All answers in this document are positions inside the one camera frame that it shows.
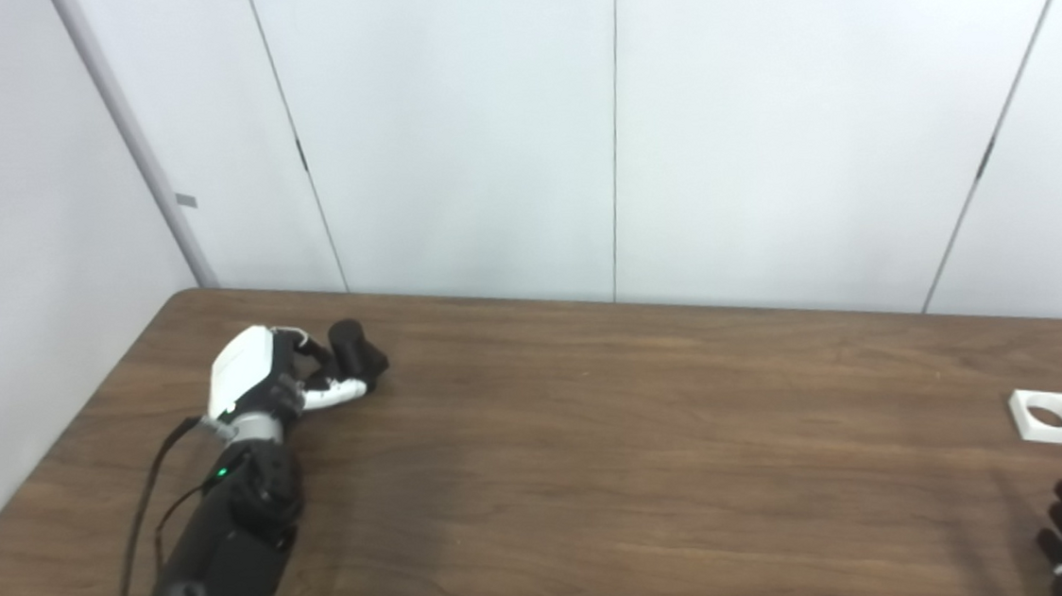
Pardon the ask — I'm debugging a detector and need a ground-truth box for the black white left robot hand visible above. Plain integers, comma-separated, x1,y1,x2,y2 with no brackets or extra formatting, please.
196,316,373,434

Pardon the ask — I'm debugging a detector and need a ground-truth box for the white square piece with hole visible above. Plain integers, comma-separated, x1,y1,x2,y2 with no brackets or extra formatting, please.
1007,386,1062,451

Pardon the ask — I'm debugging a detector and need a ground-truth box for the black peg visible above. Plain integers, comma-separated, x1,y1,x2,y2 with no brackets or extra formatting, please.
305,316,392,399

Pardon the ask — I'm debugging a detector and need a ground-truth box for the grey wall corner trim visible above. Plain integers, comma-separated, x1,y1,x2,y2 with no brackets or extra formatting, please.
48,0,220,299

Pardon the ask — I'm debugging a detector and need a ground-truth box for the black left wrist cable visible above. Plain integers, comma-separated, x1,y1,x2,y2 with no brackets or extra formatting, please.
91,416,219,596

